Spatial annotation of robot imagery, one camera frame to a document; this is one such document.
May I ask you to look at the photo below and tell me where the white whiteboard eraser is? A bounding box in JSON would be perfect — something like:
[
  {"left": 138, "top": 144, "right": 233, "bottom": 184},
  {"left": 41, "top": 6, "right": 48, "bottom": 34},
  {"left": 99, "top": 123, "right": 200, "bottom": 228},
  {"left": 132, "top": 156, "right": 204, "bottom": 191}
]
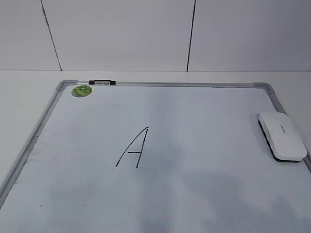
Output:
[{"left": 259, "top": 112, "right": 308, "bottom": 162}]

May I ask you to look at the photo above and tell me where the round green magnet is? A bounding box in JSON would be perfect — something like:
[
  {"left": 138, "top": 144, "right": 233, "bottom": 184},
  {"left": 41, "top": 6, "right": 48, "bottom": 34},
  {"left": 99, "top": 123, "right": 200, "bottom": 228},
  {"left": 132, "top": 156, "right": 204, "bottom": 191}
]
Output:
[{"left": 71, "top": 85, "right": 93, "bottom": 98}]

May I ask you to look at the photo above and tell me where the white board with aluminium frame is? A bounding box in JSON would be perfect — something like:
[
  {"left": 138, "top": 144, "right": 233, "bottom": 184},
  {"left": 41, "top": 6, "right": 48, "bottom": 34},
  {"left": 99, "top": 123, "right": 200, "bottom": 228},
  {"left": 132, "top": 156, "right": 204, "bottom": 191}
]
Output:
[{"left": 0, "top": 81, "right": 311, "bottom": 233}]

